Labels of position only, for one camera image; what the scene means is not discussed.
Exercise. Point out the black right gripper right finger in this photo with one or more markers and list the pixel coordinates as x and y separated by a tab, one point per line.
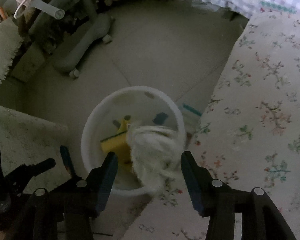
217	201

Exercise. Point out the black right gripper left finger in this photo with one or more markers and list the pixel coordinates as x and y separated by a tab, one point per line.
76	202

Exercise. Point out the yellow green sponge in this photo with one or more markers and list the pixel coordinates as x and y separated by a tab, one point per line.
118	143

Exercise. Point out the white cloth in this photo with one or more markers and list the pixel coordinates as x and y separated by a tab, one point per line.
155	152

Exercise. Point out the white round trash bin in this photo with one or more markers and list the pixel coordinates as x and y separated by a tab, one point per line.
145	105

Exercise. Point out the floral cloth left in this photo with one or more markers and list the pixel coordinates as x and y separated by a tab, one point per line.
26	139

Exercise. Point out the floral bed sheet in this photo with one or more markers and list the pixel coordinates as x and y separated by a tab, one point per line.
248	135

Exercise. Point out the beige fringed blanket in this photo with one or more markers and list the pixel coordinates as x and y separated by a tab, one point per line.
10	42

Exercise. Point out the grey wheeled chair base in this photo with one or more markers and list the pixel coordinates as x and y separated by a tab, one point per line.
68	39

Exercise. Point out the teal handled tool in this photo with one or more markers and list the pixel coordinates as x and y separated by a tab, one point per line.
192	110

